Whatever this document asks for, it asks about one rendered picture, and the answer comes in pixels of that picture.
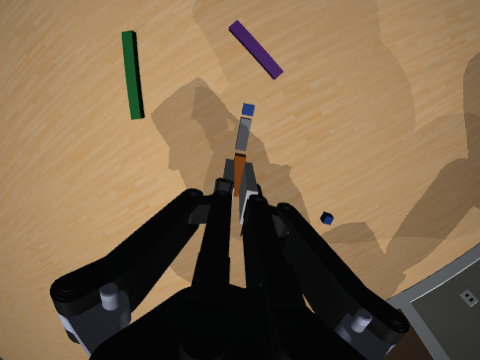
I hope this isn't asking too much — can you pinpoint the orange-brown rectangular bar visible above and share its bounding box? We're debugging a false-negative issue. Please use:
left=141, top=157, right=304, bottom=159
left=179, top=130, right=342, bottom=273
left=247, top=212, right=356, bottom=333
left=233, top=153, right=246, bottom=197

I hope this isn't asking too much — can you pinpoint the green rod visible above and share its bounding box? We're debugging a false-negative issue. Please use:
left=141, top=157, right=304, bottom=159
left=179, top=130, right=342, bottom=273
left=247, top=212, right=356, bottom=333
left=121, top=30, right=145, bottom=120

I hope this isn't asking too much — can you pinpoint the small blue block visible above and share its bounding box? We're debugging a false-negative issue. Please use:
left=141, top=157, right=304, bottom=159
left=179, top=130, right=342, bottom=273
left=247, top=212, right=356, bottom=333
left=242, top=103, right=255, bottom=117
left=320, top=212, right=334, bottom=225

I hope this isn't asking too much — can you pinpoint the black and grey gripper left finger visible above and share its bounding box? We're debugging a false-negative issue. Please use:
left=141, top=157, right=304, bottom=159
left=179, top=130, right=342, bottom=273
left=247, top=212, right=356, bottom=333
left=50, top=158, right=235, bottom=360

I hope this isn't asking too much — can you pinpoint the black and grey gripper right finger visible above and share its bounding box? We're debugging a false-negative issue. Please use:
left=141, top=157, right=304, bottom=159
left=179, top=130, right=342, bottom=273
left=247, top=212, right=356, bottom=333
left=239, top=162, right=410, bottom=360

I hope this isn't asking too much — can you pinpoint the purple rod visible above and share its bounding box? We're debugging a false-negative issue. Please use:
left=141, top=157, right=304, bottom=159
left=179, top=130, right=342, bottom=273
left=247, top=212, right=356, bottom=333
left=229, top=20, right=284, bottom=80

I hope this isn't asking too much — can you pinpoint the grey rod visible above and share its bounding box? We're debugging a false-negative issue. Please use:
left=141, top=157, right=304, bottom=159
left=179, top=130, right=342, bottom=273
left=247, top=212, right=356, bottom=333
left=235, top=117, right=252, bottom=151

